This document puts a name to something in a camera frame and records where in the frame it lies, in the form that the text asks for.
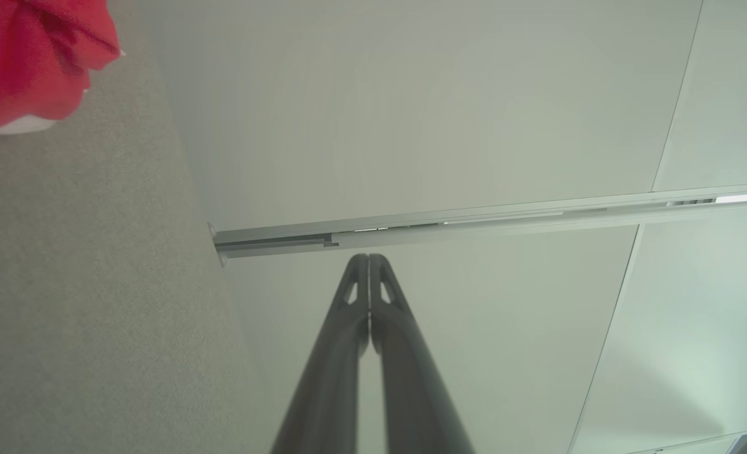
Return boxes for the red shorts with white stripe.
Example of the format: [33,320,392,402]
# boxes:
[0,0,125,138]

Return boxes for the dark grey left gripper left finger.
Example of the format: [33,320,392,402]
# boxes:
[271,254,370,454]

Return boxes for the grey aluminium post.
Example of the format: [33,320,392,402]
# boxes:
[208,183,747,269]

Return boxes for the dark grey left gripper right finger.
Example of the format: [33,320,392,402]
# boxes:
[370,254,475,454]

